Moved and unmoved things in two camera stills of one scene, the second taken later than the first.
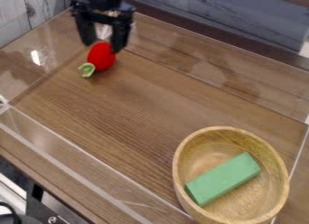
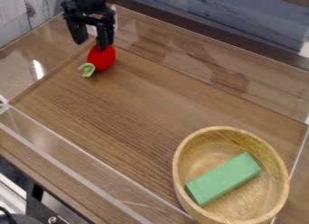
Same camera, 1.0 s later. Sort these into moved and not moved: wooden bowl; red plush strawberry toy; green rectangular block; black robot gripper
Moved: black robot gripper
Not moved: wooden bowl; red plush strawberry toy; green rectangular block
